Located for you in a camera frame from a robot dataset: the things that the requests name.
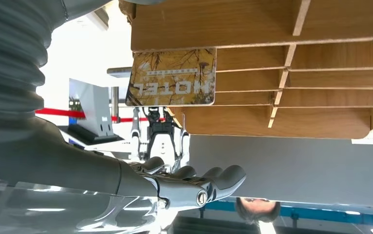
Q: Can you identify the chrome stanchion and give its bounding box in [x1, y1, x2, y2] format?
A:
[107, 67, 132, 124]

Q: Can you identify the standing humanoid robot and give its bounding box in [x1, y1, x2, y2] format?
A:
[130, 106, 191, 173]

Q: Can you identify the person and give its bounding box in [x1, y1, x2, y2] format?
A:
[235, 197, 281, 224]

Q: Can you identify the red barrier belt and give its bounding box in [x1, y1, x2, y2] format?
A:
[35, 108, 167, 124]

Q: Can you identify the grey kiosk stand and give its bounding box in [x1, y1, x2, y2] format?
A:
[59, 78, 125, 147]

